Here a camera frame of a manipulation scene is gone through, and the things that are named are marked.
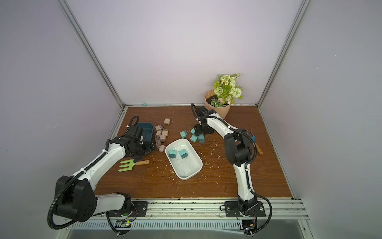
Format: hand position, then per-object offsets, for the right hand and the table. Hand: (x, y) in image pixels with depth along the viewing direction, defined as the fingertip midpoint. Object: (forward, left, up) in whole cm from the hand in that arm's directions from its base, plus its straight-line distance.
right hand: (202, 131), depth 97 cm
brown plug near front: (-11, +26, -4) cm, 28 cm away
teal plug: (-3, 0, -4) cm, 5 cm away
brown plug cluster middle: (-3, +27, -4) cm, 28 cm away
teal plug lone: (-14, +11, -4) cm, 19 cm away
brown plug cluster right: (+1, +26, -3) cm, 26 cm away
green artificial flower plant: (+17, -16, +20) cm, 31 cm away
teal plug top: (-3, +6, -4) cm, 8 cm away
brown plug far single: (+11, +26, -3) cm, 28 cm away
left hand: (-16, +28, +4) cm, 33 cm away
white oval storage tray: (-18, +11, -5) cm, 22 cm away
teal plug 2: (-14, +19, -4) cm, 24 cm away
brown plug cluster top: (+5, +31, -3) cm, 31 cm away
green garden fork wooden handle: (-22, +43, -4) cm, 48 cm away
